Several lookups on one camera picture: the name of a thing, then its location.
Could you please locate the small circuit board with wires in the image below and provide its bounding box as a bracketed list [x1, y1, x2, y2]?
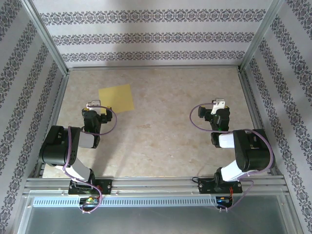
[215, 196, 234, 205]
[78, 196, 101, 206]

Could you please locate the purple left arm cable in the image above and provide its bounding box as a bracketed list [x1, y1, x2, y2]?
[62, 105, 118, 215]

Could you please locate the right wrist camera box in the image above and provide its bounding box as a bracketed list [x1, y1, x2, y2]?
[211, 97, 226, 115]

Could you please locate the grey metal sheet panel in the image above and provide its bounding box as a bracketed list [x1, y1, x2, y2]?
[16, 195, 304, 234]

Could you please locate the yellow paper sheet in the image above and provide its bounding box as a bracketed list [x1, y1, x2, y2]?
[98, 83, 136, 115]

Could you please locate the aluminium side rail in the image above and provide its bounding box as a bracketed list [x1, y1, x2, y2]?
[33, 72, 70, 178]
[238, 69, 285, 177]

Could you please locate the aluminium rail along wall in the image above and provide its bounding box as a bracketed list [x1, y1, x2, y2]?
[67, 64, 242, 72]

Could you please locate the aluminium frame rail at bases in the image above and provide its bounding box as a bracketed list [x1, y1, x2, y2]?
[23, 177, 290, 197]

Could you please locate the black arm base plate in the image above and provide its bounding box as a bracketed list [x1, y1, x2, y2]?
[198, 177, 244, 195]
[68, 179, 113, 195]

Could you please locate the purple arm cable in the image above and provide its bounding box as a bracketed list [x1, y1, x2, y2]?
[190, 104, 275, 213]
[62, 105, 118, 215]

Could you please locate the grey slotted cable duct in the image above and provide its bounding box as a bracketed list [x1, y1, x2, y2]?
[32, 196, 219, 208]

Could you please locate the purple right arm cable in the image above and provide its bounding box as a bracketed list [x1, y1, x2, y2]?
[190, 104, 275, 213]

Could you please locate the aluminium corner post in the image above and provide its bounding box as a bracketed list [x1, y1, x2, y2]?
[20, 0, 70, 75]
[239, 0, 288, 73]

